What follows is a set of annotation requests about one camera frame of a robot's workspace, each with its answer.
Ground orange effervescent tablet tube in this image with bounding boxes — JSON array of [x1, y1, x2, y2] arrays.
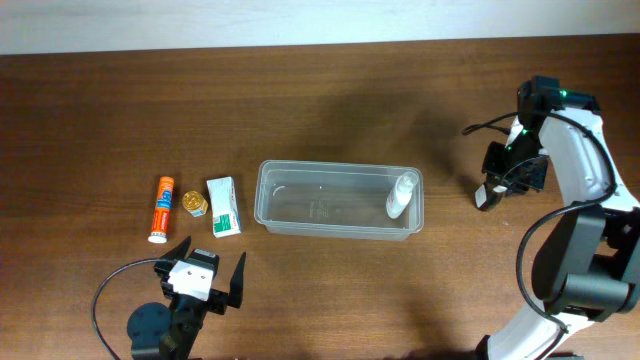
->
[[148, 176, 175, 244]]

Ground small gold lid jar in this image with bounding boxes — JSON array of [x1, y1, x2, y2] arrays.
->
[[182, 191, 208, 217]]

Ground dark bottle white cap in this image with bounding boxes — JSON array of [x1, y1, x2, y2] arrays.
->
[[474, 182, 507, 211]]

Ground white spray bottle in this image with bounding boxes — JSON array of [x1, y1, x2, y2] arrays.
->
[[386, 172, 419, 219]]

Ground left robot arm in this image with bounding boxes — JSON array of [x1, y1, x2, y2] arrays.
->
[[127, 238, 246, 359]]

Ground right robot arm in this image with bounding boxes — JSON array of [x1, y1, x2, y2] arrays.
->
[[474, 75, 639, 359]]

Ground clear plastic container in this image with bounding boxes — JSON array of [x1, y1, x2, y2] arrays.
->
[[254, 160, 424, 241]]

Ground white green medicine box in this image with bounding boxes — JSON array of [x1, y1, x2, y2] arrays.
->
[[207, 177, 241, 238]]

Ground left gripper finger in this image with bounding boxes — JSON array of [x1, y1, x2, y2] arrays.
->
[[227, 252, 246, 308], [162, 236, 191, 261]]

